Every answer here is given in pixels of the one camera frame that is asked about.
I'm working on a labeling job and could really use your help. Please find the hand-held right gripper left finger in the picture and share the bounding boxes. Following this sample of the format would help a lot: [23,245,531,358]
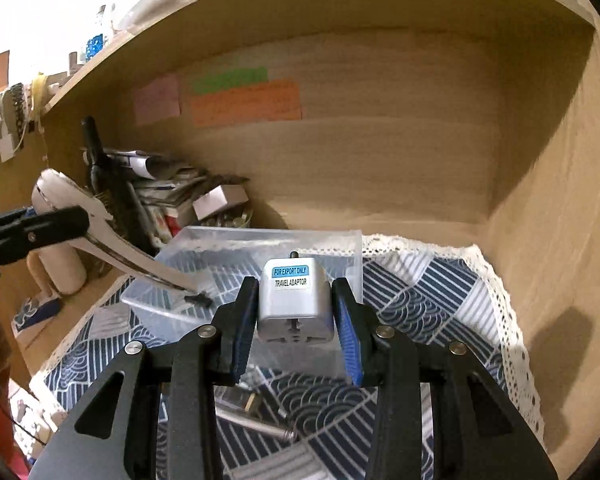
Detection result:
[30,276,260,480]

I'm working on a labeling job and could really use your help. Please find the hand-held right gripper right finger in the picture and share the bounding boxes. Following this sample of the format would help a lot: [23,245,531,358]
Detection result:
[330,278,557,480]

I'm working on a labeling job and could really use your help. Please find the clear plastic box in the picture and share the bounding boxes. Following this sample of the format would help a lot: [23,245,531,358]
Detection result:
[121,226,365,381]

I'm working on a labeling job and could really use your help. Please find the pink sticky note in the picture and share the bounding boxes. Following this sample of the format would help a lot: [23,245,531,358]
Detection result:
[133,75,182,126]

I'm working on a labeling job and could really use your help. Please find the green sticky note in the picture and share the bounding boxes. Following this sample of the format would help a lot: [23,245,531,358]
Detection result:
[191,67,269,95]

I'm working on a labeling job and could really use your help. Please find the orange sticky note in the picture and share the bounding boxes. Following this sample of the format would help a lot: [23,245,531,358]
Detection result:
[190,81,302,127]

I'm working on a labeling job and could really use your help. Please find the blue and white box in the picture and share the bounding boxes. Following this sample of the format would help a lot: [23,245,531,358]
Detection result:
[11,296,63,336]

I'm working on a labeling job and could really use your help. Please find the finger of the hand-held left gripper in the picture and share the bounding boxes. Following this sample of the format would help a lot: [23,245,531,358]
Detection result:
[0,206,92,283]

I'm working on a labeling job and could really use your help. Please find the metal bolt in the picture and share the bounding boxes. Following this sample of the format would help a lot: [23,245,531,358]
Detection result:
[215,406,297,443]

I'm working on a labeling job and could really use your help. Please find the wooden shelf unit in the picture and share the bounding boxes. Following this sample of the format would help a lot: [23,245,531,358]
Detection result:
[0,0,600,480]

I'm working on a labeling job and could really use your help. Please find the black stick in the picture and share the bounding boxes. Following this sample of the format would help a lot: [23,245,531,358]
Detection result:
[81,116,111,196]

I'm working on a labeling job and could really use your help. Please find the white travel adaptor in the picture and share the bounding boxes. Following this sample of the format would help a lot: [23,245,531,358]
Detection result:
[256,251,337,345]

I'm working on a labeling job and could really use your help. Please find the blue patterned lace cloth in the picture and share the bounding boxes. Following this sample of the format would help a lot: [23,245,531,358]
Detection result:
[30,232,546,480]

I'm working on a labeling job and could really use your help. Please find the small white box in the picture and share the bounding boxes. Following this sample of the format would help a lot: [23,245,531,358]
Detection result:
[192,185,248,221]

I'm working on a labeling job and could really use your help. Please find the white cylinder bottle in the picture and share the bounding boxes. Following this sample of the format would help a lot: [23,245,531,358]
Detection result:
[27,245,88,296]

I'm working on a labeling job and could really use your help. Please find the silver metal tongs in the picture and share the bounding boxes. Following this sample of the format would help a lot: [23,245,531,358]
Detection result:
[32,168,213,308]

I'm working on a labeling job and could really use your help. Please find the stack of papers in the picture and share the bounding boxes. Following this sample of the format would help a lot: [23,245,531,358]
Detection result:
[82,149,253,256]

